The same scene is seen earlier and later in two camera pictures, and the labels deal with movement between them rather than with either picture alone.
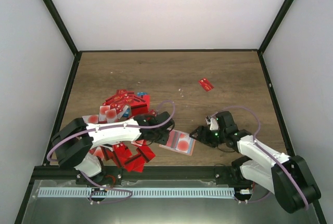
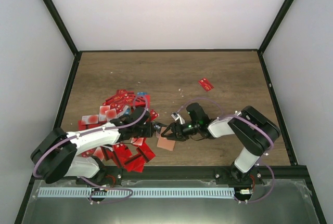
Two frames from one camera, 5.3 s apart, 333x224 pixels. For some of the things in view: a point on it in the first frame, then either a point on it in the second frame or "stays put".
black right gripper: [201, 129] -> [174, 126]
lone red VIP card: [206, 84] stays put
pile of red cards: [123, 105] stays put
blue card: [142, 93] stays put
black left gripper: [164, 140] -> [149, 132]
